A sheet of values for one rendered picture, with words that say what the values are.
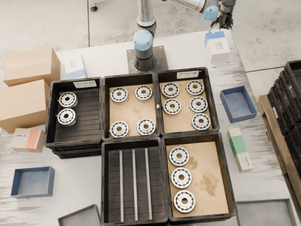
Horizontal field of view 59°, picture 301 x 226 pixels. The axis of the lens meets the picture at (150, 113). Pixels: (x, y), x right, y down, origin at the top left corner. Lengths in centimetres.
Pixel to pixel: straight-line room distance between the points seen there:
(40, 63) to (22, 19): 181
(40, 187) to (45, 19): 228
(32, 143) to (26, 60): 56
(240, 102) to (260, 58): 123
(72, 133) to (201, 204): 78
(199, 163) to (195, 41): 94
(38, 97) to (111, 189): 71
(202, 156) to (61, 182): 80
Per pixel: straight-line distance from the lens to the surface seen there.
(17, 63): 193
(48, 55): 188
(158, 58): 184
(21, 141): 172
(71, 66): 186
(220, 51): 184
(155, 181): 138
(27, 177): 171
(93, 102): 161
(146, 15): 168
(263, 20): 329
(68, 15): 344
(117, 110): 155
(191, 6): 145
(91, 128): 154
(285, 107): 225
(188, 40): 200
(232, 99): 175
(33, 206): 166
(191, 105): 151
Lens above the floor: 218
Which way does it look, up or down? 62 degrees down
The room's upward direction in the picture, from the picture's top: 7 degrees counter-clockwise
